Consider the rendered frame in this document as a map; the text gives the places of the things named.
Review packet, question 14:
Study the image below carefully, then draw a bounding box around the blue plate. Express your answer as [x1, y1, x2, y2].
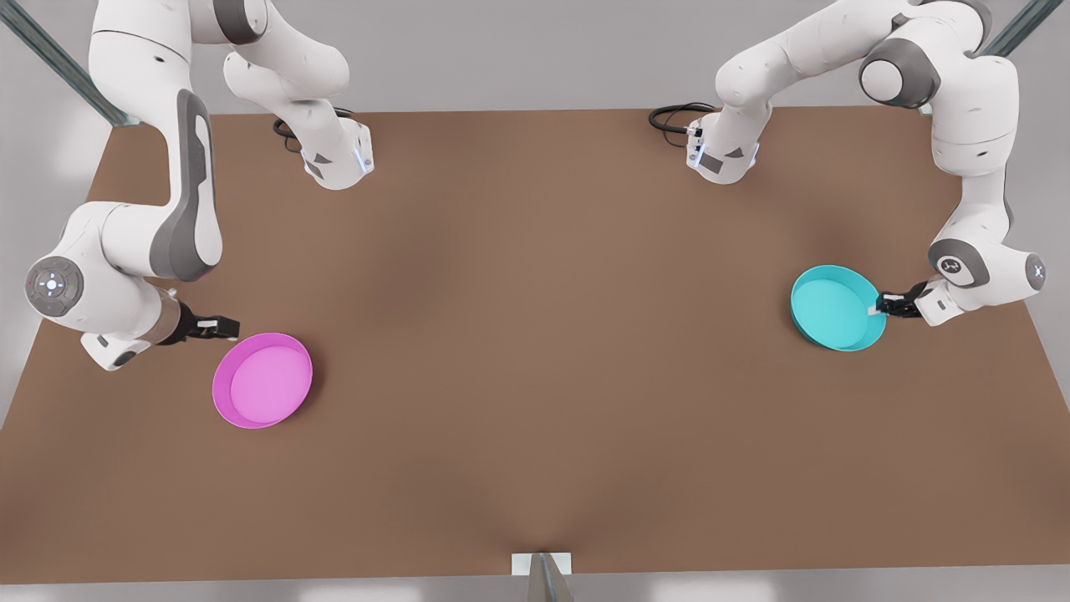
[790, 264, 888, 353]

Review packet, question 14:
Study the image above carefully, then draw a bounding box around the black cable loop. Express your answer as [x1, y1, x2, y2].
[273, 107, 356, 155]
[648, 102, 720, 137]

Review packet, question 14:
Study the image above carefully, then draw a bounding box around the pink plate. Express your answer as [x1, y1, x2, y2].
[211, 332, 313, 430]

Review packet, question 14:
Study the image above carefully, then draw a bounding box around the silver frame post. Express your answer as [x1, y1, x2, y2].
[512, 551, 576, 602]
[0, 0, 141, 129]
[918, 0, 1065, 116]

